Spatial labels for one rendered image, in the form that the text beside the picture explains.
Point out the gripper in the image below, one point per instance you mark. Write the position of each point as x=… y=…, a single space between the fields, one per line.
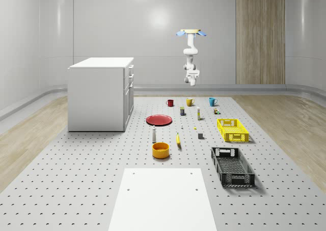
x=192 y=75

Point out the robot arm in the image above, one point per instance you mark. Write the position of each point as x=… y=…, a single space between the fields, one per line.
x=190 y=51

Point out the yellow mug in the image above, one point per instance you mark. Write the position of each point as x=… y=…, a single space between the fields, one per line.
x=189 y=102

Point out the blue mug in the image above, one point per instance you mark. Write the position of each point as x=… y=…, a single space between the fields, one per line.
x=212 y=102

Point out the red mug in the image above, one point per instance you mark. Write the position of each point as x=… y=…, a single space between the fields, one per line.
x=170 y=103

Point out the flat-sided can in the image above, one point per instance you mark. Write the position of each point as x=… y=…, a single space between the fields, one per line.
x=182 y=111

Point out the tall white carton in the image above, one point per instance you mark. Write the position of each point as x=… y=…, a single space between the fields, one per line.
x=198 y=113

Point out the puzzle cube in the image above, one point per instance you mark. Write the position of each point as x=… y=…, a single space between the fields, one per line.
x=216 y=111

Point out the red plate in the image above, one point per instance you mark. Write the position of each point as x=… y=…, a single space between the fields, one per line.
x=159 y=120

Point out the grey cube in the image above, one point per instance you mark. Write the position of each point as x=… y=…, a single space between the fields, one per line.
x=200 y=136

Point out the banana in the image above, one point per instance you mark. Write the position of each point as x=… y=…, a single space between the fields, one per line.
x=178 y=140

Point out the small white bottle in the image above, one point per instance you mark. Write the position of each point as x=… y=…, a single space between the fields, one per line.
x=154 y=135

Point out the yellow basket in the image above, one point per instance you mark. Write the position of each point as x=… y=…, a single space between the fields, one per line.
x=235 y=136

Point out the yellow bowl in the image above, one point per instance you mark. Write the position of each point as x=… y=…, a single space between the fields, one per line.
x=160 y=152

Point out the white cabinet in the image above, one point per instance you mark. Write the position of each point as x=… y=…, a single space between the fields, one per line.
x=96 y=98

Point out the dark grey basket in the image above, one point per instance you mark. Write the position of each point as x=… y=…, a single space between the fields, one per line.
x=237 y=180

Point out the white board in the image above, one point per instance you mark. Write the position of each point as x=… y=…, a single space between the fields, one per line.
x=163 y=200

